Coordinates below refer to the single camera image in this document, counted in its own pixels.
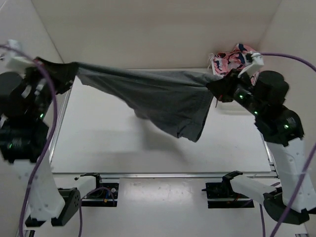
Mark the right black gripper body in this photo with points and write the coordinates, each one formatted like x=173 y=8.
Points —
x=238 y=88

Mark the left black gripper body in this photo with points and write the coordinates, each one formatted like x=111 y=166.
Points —
x=41 y=83

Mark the grey shorts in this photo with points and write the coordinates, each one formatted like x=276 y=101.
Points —
x=176 y=102

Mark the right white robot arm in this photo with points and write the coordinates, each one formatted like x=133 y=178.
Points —
x=282 y=131

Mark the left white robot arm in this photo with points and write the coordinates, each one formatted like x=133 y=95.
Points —
x=24 y=140

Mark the pink patterned shorts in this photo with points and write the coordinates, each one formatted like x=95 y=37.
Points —
x=223 y=62

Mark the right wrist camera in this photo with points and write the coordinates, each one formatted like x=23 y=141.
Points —
x=256 y=64

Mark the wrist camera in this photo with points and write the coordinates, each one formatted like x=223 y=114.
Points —
x=256 y=64
x=12 y=60

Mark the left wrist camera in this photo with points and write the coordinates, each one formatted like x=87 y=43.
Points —
x=12 y=60

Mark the aluminium frame rail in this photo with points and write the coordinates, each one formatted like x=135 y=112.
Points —
x=271 y=174

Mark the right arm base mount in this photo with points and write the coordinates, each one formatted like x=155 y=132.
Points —
x=220 y=195

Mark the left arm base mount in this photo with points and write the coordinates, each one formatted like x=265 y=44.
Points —
x=106 y=194

